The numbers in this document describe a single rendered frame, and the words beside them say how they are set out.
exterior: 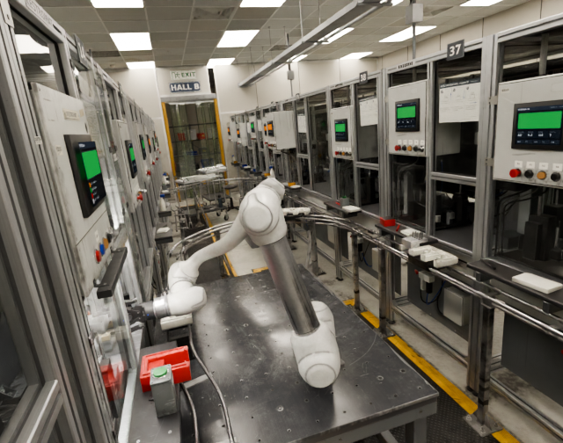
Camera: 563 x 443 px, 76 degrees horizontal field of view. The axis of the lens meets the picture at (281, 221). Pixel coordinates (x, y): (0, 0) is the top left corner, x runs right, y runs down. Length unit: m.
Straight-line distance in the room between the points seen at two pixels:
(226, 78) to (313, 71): 2.37
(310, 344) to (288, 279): 0.25
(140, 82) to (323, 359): 8.99
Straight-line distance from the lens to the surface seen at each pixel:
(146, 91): 9.81
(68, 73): 1.29
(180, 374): 1.35
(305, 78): 10.51
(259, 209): 1.15
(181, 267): 1.67
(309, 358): 1.38
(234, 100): 9.93
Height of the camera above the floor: 1.71
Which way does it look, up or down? 15 degrees down
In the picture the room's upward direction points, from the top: 5 degrees counter-clockwise
